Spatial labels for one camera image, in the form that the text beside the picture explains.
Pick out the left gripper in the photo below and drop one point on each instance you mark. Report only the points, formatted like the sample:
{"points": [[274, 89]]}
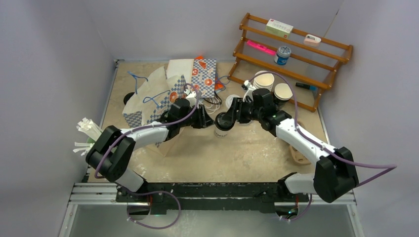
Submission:
{"points": [[203, 120]]}

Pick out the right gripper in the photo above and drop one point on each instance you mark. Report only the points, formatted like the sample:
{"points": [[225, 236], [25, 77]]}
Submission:
{"points": [[238, 105]]}

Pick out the single white paper cup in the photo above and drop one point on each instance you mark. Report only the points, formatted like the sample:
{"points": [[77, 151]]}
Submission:
{"points": [[220, 133]]}

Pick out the checkered paper bag blue handles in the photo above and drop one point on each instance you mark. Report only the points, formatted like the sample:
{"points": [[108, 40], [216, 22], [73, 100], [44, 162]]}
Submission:
{"points": [[153, 97]]}

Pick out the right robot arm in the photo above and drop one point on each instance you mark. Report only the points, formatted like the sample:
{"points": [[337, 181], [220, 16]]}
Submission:
{"points": [[334, 173]]}

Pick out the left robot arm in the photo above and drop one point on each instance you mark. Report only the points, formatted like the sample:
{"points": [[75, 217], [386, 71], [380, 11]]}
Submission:
{"points": [[111, 153]]}

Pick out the white cup lid far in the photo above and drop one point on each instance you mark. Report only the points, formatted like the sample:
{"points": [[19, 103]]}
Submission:
{"points": [[229, 100]]}

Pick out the stack of flat paper bags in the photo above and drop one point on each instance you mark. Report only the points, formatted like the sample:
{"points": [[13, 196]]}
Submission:
{"points": [[202, 74]]}

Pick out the stack of white paper cups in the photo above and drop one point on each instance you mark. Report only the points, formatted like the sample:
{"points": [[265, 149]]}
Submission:
{"points": [[263, 80]]}

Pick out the dark paper cup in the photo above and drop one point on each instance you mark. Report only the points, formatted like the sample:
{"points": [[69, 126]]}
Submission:
{"points": [[282, 93]]}

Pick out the stack of black lids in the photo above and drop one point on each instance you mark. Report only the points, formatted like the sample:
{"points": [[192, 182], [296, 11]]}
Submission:
{"points": [[127, 97]]}

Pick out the stack of pulp carriers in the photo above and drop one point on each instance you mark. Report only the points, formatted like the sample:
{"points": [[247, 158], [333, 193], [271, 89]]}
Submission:
{"points": [[297, 157]]}

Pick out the pink highlighter pen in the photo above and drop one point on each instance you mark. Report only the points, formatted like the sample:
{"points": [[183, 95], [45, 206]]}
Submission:
{"points": [[260, 47]]}

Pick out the black blue marker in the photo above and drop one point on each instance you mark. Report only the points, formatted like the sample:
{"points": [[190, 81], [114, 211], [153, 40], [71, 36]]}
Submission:
{"points": [[305, 86]]}

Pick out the blue white jar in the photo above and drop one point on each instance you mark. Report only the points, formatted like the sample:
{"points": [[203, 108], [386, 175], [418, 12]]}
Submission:
{"points": [[282, 55]]}

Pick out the wooden shelf rack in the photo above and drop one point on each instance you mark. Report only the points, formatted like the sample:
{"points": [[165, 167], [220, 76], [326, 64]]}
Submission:
{"points": [[297, 63]]}

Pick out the white green box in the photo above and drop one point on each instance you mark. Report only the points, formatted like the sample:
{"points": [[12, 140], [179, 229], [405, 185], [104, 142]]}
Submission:
{"points": [[278, 28]]}

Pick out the wrapped white straws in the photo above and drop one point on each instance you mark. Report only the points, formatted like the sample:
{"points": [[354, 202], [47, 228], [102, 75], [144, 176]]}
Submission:
{"points": [[89, 128]]}

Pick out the white pink small device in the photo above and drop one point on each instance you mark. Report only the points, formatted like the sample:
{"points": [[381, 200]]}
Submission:
{"points": [[312, 40]]}

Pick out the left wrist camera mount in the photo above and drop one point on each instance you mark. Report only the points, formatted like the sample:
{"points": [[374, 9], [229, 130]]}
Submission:
{"points": [[192, 97]]}

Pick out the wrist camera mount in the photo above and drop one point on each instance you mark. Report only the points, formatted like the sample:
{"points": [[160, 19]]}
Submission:
{"points": [[248, 88], [192, 97]]}

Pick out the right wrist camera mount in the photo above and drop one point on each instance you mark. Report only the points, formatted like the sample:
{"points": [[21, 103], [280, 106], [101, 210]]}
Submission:
{"points": [[248, 88]]}

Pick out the black aluminium base frame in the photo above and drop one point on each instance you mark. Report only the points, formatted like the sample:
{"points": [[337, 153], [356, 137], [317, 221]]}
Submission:
{"points": [[265, 197]]}

